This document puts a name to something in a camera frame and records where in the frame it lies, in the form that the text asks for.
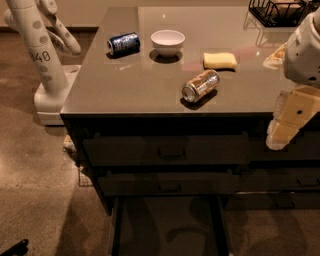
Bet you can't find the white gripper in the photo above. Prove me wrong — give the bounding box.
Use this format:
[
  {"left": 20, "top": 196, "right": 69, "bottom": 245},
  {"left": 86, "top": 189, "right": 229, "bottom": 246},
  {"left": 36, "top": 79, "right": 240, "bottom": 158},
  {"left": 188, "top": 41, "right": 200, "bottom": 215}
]
[{"left": 266, "top": 84, "right": 320, "bottom": 151}]

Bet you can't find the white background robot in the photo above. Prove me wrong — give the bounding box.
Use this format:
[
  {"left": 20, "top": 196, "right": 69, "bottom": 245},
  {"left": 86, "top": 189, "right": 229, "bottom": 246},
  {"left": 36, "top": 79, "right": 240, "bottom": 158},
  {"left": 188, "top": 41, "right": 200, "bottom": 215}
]
[{"left": 4, "top": 0, "right": 81, "bottom": 125}]

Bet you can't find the top drawer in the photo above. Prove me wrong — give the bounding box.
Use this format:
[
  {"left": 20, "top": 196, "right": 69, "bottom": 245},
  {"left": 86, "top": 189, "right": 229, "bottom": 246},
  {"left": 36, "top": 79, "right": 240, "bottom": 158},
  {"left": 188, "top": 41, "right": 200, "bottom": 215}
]
[{"left": 83, "top": 135, "right": 249, "bottom": 166}]

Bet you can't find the middle drawer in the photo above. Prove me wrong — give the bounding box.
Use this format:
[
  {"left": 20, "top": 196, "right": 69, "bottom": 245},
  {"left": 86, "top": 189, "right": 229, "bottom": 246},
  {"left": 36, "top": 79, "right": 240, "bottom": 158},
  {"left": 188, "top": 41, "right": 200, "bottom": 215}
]
[{"left": 98, "top": 172, "right": 239, "bottom": 196}]

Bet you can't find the open bottom drawer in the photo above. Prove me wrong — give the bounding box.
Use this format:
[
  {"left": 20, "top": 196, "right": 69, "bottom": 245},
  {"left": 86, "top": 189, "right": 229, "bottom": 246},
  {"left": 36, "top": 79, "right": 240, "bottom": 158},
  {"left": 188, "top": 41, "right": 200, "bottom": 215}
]
[{"left": 108, "top": 195, "right": 234, "bottom": 256}]

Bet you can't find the orange soda can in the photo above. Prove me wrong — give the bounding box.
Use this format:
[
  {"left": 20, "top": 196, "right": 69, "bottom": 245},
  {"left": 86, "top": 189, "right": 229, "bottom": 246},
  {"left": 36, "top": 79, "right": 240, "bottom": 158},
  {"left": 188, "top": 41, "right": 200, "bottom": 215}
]
[{"left": 182, "top": 69, "right": 220, "bottom": 103}]

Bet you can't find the dark drawer cabinet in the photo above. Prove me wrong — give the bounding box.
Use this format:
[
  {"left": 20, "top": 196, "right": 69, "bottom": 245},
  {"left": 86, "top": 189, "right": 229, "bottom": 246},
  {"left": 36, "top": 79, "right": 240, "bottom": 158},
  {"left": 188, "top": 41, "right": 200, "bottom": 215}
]
[{"left": 60, "top": 5, "right": 320, "bottom": 256}]

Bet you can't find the black object on floor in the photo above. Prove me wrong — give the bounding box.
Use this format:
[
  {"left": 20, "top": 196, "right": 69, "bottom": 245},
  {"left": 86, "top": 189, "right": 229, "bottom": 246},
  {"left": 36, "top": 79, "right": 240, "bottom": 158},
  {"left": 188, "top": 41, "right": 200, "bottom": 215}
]
[{"left": 0, "top": 239, "right": 29, "bottom": 256}]

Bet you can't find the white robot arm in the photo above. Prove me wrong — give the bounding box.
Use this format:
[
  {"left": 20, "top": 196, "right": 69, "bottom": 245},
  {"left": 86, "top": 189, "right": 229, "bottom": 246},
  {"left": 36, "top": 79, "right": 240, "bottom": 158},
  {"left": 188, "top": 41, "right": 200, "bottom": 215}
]
[{"left": 264, "top": 9, "right": 320, "bottom": 150}]

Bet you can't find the blue soda can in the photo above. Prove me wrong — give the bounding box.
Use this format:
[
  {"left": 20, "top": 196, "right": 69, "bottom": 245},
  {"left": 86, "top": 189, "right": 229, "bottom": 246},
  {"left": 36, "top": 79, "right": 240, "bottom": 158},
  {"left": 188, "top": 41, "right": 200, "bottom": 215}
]
[{"left": 107, "top": 32, "right": 140, "bottom": 56}]

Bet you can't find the black wire basket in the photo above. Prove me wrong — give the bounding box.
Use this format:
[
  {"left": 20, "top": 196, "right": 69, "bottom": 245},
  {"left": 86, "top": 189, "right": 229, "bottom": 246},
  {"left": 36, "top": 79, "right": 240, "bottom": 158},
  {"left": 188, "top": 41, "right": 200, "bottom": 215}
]
[{"left": 248, "top": 0, "right": 308, "bottom": 27}]

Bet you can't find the yellow sponge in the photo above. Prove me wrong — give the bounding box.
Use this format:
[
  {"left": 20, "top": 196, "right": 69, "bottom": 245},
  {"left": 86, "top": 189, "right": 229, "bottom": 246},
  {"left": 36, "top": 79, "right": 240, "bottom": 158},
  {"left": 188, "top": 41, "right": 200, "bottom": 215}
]
[{"left": 203, "top": 53, "right": 237, "bottom": 70}]

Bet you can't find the white bowl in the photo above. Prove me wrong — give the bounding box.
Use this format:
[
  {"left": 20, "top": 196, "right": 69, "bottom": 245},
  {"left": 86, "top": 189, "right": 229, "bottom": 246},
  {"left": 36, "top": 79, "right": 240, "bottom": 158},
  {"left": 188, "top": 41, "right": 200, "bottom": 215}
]
[{"left": 151, "top": 30, "right": 185, "bottom": 58}]

